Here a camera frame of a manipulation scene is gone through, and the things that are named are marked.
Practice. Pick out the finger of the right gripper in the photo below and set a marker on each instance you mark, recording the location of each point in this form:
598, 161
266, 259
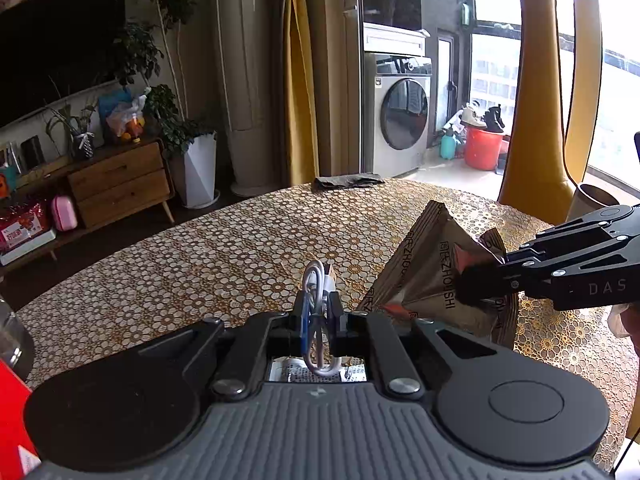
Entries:
589, 262

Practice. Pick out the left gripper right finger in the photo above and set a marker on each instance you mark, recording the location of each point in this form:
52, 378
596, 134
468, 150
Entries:
372, 338

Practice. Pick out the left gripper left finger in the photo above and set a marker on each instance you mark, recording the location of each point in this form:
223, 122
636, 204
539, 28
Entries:
264, 336

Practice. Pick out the brown snack bag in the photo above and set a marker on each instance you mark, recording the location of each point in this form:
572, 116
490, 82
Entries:
421, 280

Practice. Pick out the red bucket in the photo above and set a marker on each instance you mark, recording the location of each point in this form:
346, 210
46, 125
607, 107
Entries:
482, 149

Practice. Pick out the dark folded cloth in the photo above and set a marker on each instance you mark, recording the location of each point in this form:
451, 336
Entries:
345, 181

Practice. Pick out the teal spray bottle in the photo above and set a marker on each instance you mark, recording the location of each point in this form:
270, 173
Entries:
448, 144

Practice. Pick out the pink lunch case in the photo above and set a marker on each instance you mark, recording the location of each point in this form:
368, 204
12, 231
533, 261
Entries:
63, 213

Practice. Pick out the yellow curtain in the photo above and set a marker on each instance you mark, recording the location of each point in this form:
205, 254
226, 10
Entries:
300, 116

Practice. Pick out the red white cardboard box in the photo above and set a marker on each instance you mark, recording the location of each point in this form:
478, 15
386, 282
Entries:
17, 453

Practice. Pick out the white washing machine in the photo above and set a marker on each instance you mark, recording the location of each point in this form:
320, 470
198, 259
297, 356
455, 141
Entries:
396, 98

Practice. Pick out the fruit plastic bag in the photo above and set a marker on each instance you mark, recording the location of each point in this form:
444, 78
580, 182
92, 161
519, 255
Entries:
126, 121

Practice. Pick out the small potted plant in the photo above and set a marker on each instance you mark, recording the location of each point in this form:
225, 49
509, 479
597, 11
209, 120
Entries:
76, 125

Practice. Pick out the white planter with plant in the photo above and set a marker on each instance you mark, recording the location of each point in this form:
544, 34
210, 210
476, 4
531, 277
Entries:
151, 51

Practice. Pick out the white floor air conditioner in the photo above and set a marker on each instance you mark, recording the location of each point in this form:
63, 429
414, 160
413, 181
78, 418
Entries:
244, 50

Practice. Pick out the black television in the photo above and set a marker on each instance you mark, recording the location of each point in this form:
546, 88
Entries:
52, 49

